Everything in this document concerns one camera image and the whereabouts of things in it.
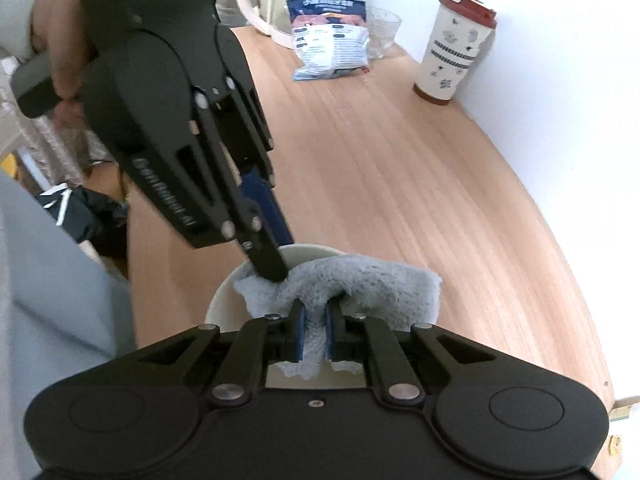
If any grey fluffy cleaning cloth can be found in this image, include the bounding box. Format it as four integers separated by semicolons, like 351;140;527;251
233;254;444;381

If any blue and white snack packet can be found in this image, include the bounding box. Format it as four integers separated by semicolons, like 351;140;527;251
283;0;372;83

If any grey garment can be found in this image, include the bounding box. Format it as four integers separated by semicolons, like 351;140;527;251
0;169;137;413

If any clear glass cup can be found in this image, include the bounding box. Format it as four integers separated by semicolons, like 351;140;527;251
366;7;404;60

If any white tumbler with red lid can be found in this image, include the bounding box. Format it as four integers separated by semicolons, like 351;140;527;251
412;0;499;107

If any black bag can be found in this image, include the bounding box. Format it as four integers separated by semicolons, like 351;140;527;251
36;184;130;247

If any person's left hand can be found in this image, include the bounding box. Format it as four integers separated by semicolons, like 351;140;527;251
29;0;95;123

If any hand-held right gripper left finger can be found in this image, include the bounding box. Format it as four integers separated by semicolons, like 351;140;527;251
131;299;307;407

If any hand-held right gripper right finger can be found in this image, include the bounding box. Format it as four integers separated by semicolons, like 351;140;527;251
324;301;500;407

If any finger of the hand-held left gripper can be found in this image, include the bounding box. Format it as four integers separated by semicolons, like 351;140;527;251
190;87;291;284
214;24;296;248

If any pale yellow bowl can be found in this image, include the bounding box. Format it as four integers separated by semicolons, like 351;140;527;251
205;243;372;391

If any person's left forearm white sleeve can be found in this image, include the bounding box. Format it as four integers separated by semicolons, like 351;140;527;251
0;0;77;58

